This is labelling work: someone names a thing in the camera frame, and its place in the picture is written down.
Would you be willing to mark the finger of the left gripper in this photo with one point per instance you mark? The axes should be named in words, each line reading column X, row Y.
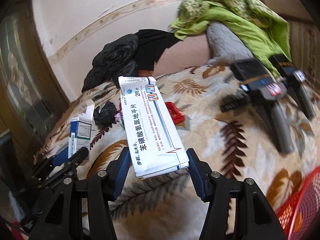
column 68, row 170
column 43, row 168

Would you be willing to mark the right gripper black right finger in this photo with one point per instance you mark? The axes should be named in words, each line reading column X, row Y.
column 213, row 188

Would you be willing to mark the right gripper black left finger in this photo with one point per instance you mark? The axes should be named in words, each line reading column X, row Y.
column 104, row 187

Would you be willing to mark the white long medicine box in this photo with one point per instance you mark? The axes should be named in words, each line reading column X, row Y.
column 154, row 143

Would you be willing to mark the blue white medicine box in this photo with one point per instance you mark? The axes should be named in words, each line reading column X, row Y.
column 80, row 129

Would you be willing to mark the small black plastic bag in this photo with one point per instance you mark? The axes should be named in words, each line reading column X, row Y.
column 105, row 116

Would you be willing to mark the leaf-patterned bed blanket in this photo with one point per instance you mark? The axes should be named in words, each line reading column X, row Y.
column 235, row 143

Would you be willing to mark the grey quilted pillow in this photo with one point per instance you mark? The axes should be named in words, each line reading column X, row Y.
column 226, row 47

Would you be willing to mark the green quilt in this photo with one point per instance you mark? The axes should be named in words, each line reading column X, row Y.
column 261, row 30

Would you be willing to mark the red crumpled wrapper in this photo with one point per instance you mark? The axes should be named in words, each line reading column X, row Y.
column 176, row 115

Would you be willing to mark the red plastic mesh basket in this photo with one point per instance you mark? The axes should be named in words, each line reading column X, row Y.
column 299, row 211

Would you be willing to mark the black puffer jacket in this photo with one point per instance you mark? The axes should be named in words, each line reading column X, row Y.
column 116, row 59

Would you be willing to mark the black cloth garment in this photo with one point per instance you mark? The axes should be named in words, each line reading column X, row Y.
column 151, row 45

